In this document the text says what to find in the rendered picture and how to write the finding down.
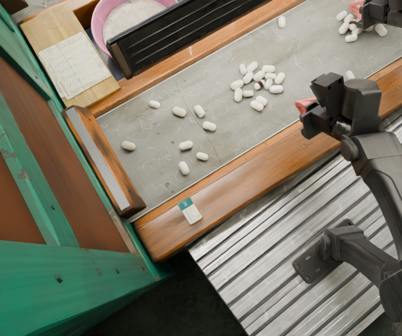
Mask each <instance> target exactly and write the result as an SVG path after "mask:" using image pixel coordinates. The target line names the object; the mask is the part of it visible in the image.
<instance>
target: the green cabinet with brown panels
mask: <svg viewBox="0 0 402 336"><path fill-rule="evenodd" d="M14 31H15V30H14V28H13V26H12V24H11V22H10V21H9V19H8V17H7V16H6V14H5V12H4V11H3V9H2V7H1V5H0V336H70V335H71V334H73V333H74V332H76V331H78V330H79V329H80V328H82V327H84V326H86V325H87V324H88V323H90V322H92V321H93V320H95V319H96V318H98V317H99V316H101V315H102V314H104V313H106V312H107V311H108V310H110V309H112V308H113V307H115V306H116V305H118V304H120V302H122V301H124V300H125V299H126V298H128V297H130V296H132V295H134V294H136V293H138V292H140V291H142V290H144V289H145V288H147V287H148V286H150V285H152V284H153V283H154V282H156V280H155V279H154V277H153V275H152V273H151V272H150V270H149V268H148V266H147V264H146V262H145V261H144V259H143V258H142V256H141V255H140V253H139V251H138V249H137V247H136V245H135V243H134V241H133V240H132V238H131V236H130V234H129V232H128V230H127V229H126V227H125V225H124V224H123V222H122V220H121V218H120V216H119V215H118V213H117V211H116V209H115V208H114V206H113V204H112V202H111V200H110V199H109V197H108V195H107V194H106V192H105V190H104V188H103V186H102V184H101V182H100V181H99V179H98V177H97V176H96V174H95V172H94V170H93V168H92V166H91V165H90V163H89V161H88V160H87V158H86V156H85V154H84V152H83V151H82V149H81V147H80V146H79V144H78V142H77V140H76V138H75V137H74V135H73V133H72V131H71V130H70V128H69V126H68V124H67V122H66V120H65V118H64V117H63V115H62V114H61V112H60V110H59V108H58V107H57V104H56V102H55V101H54V99H53V97H52V96H51V94H50V92H49V90H48V88H47V86H46V85H45V84H44V82H43V81H42V79H41V78H40V77H39V76H38V75H37V74H36V72H34V70H33V69H32V67H31V66H30V64H29V62H28V60H27V58H26V56H25V54H24V53H23V51H22V49H21V48H20V46H19V44H18V42H17V40H16V38H15V37H14V35H13V33H12V32H14Z"/></svg>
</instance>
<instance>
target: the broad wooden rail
mask: <svg viewBox="0 0 402 336"><path fill-rule="evenodd" d="M366 79H370V80H373V81H375V82H377V83H378V86H377V87H378V88H380V90H381V91H382V96H381V102H380V106H379V112H378V115H380V116H381V122H382V121H383V120H384V119H386V118H388V117H389V116H390V115H392V114H394V113H395V112H396V111H398V110H400V109H401V108H402V57H401V58H399V59H398V60H396V61H394V62H393V63H391V64H390V65H388V66H386V67H385V68H383V69H382V70H380V71H378V72H376V73H375V74H373V75H372V76H370V77H368V78H366ZM302 128H303V124H302V122H300V120H298V121H297V122H295V123H294V124H292V125H290V126H288V127H287V128H285V129H284V130H282V131H280V132H278V133H277V134H276V135H274V136H272V137H270V138H269V139H268V140H266V141H264V142H262V143H261V144H259V145H258V146H256V147H254V148H252V149H251V150H249V151H248V152H246V153H244V154H243V155H241V156H240V157H238V158H236V159H235V160H233V161H232V162H230V163H228V164H226V165H225V166H223V167H222V168H220V169H218V170H217V171H215V172H214V173H212V174H210V175H209V176H207V177H206V178H204V179H202V180H200V181H199V182H197V183H196V184H194V185H192V186H190V187H189V188H188V189H186V190H184V191H182V192H181V193H180V194H178V195H176V196H174V197H173V198H171V199H170V200H168V201H166V202H164V203H163V204H161V205H160V206H158V207H156V208H155V209H153V210H152V211H150V212H148V213H147V214H145V215H144V216H142V217H140V218H138V219H137V220H135V221H134V222H133V228H134V230H135V233H136V234H137V236H138V238H139V240H140V242H141V244H142V245H143V247H144V249H145V250H146V252H147V254H148V256H149V258H150V259H151V261H152V262H153V263H163V262H165V261H166V260H168V259H170V258H171V257H172V256H174V255H176V254H178V253H179V252H180V251H182V250H184V249H185V246H186V245H188V244H190V243H191V242H193V241H194V240H197V239H198V238H200V237H201V236H203V235H204V234H206V233H208V232H209V231H210V230H212V229H214V228H216V227H217V226H218V225H220V224H222V223H223V222H225V221H226V220H228V219H229V218H231V217H232V216H234V215H235V214H237V213H238V212H240V211H241V210H243V209H244V208H246V207H248V206H249V205H251V204H252V203H254V202H256V201H257V200H259V199H260V198H262V197H263V196H265V195H266V194H268V193H270V192H271V191H272V190H274V189H276V188H278V187H279V186H280V185H282V184H284V183H285V182H287V181H288V180H290V179H292V178H293V177H294V176H296V175H298V174H300V173H301V172H302V171H304V170H306V169H307V168H309V167H310V166H312V165H314V164H315V163H316V162H318V161H320V160H321V159H323V158H324V157H326V156H328V155H329V154H331V153H332V152H334V151H335V150H337V149H338V148H340V147H341V142H340V141H338V140H336V139H334V138H332V137H331V136H329V135H327V134H325V133H324V132H321V133H320V134H318V135H316V136H315V137H313V138H312V139H310V140H308V139H306V138H304V136H303V135H302V134H301V129H302ZM188 197H190V198H191V200H192V201H193V203H194V204H195V206H196V208H197V209H198V211H199V212H200V214H201V216H202V217H203V218H202V219H201V220H200V221H198V222H196V223H195V224H193V225H192V226H190V224H189V222H188V221H187V219H186V218H185V216H184V214H183V213H182V211H181V210H180V208H179V206H178V204H179V203H180V202H182V201H184V200H185V199H187V198H188Z"/></svg>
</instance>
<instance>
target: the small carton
mask: <svg viewBox="0 0 402 336"><path fill-rule="evenodd" d="M178 206H179V208H180V210H181V211H182V213H183V214H184V216H185V218H186V219H187V221H188V222H189V224H190V226H192V225H193V224H195V223H196V222H198V221H200V220H201V219H202V218H203V217H202V216H201V214H200V212H199V211H198V209H197V208H196V206H195V204H194V203H193V201H192V200H191V198H190V197H188V198H187V199H185V200H184V201H182V202H180V203H179V204H178Z"/></svg>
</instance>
